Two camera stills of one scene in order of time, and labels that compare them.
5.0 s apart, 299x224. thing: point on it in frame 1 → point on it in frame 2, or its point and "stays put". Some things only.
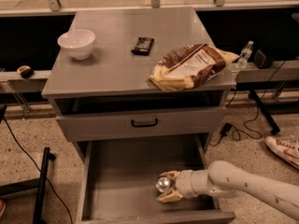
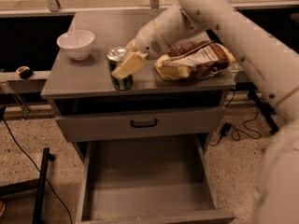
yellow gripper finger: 172,174 → 131,47
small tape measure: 25,71 stays put
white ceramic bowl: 78,43 stays put
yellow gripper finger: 170,197 → 133,63
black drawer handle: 144,125 stays put
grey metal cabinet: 100,80 stays put
